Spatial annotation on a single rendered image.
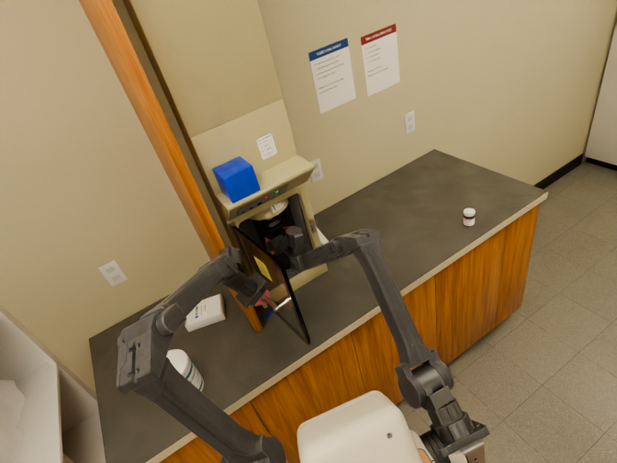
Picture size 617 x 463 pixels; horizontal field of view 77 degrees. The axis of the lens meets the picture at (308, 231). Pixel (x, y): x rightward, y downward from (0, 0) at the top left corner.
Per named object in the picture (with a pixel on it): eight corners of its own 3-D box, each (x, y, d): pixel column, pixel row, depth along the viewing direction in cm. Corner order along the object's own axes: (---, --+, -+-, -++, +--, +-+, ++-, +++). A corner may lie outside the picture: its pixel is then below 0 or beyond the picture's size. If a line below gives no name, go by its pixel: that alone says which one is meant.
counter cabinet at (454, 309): (178, 435, 225) (93, 344, 171) (436, 263, 287) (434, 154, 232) (217, 558, 176) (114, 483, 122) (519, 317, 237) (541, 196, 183)
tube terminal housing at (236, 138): (241, 276, 178) (168, 119, 132) (299, 243, 188) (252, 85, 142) (263, 309, 160) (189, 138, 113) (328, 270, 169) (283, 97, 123)
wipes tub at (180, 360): (164, 386, 141) (145, 363, 132) (197, 366, 145) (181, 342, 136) (173, 414, 131) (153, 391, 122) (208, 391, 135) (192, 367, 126)
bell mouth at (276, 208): (237, 208, 154) (232, 196, 151) (275, 187, 159) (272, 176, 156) (255, 226, 141) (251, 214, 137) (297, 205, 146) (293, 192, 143)
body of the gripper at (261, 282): (239, 299, 124) (223, 289, 118) (258, 273, 125) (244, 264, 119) (249, 310, 119) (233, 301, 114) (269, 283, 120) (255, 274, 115)
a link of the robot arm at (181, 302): (128, 362, 72) (173, 340, 70) (110, 336, 71) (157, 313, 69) (211, 280, 114) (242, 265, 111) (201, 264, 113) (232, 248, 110)
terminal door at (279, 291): (265, 301, 156) (232, 223, 132) (310, 345, 135) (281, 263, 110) (263, 302, 156) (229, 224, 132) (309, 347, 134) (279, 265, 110)
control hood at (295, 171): (224, 219, 131) (214, 195, 125) (304, 178, 141) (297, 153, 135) (237, 234, 123) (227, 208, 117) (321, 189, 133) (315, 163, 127)
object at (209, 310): (188, 311, 168) (185, 305, 166) (224, 299, 169) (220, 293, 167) (188, 332, 159) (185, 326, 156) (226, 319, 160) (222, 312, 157)
